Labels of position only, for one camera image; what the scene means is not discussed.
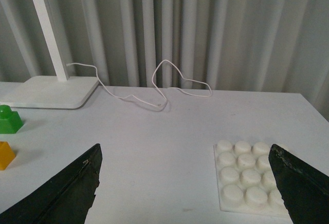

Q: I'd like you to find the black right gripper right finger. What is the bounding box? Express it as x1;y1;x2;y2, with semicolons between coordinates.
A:
268;144;328;223

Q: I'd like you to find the grey pleated curtain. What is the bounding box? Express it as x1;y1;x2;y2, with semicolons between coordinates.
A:
1;0;328;118

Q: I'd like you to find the white studded base plate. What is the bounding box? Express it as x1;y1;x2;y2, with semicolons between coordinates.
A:
214;140;289;217

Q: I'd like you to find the yellow toy block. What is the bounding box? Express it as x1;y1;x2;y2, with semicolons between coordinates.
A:
0;141;16;171

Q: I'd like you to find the green toy block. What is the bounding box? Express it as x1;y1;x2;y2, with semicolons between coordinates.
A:
0;105;23;134

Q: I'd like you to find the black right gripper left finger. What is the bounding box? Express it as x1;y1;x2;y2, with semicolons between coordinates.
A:
1;143;102;223

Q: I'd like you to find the white desk lamp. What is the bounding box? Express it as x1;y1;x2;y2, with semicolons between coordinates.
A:
1;0;99;109

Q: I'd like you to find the white lamp cable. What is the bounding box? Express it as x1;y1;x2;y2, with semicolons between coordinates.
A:
66;60;213;111

